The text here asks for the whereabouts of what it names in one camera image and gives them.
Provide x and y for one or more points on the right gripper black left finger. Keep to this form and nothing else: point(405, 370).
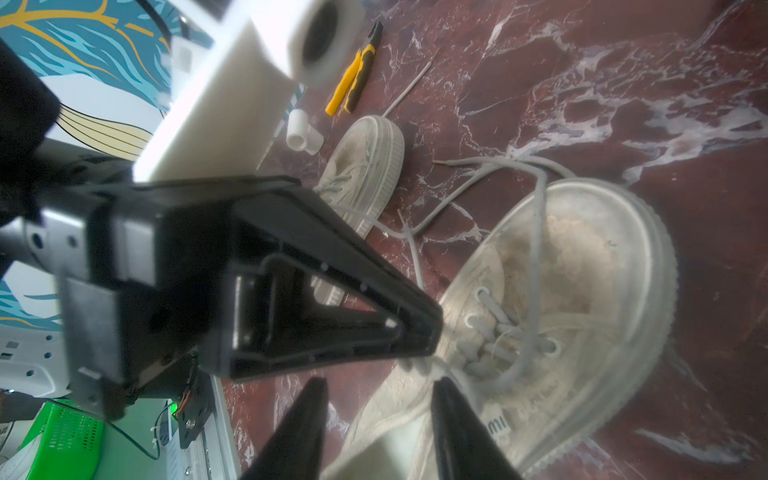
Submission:
point(296, 448)

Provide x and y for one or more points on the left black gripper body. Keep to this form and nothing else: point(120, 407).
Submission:
point(135, 267)

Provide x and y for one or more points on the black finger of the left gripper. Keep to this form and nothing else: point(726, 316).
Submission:
point(302, 290)

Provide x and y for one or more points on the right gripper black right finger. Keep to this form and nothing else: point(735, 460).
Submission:
point(464, 448)

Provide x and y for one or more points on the beige sneaker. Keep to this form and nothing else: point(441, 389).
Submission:
point(550, 327)
point(363, 171)

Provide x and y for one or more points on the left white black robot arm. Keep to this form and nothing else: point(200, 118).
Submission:
point(28, 110)

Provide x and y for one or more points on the small beige cylinder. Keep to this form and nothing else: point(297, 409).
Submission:
point(301, 136)

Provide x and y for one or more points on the green plastic basket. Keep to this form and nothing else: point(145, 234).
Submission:
point(62, 443)

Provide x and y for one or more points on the aluminium front rail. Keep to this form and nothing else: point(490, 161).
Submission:
point(213, 454)

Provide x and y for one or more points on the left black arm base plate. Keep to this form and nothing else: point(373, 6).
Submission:
point(195, 406)

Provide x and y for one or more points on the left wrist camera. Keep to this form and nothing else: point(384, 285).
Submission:
point(224, 119)

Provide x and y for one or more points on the yellow handled pliers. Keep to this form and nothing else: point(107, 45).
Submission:
point(350, 88)

